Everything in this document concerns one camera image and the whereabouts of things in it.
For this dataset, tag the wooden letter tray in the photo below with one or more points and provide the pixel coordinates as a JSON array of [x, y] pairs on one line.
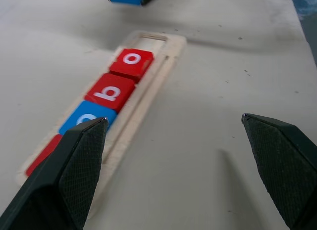
[[158, 74]]

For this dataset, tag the clear plastic bags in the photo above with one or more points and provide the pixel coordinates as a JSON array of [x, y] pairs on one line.
[[305, 1]]

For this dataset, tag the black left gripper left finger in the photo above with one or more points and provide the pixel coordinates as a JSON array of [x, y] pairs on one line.
[[74, 170]]

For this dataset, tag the red letter o block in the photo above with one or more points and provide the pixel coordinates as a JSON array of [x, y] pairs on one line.
[[128, 64]]

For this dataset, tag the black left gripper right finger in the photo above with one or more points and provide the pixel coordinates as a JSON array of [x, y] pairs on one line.
[[280, 160]]

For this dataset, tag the blue letter o block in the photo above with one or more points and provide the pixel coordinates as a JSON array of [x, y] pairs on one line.
[[74, 121]]

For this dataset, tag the red letter r block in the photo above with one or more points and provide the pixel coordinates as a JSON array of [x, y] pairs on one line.
[[44, 155]]

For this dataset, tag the red letter b block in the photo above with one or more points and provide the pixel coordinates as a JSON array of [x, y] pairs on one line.
[[109, 91]]

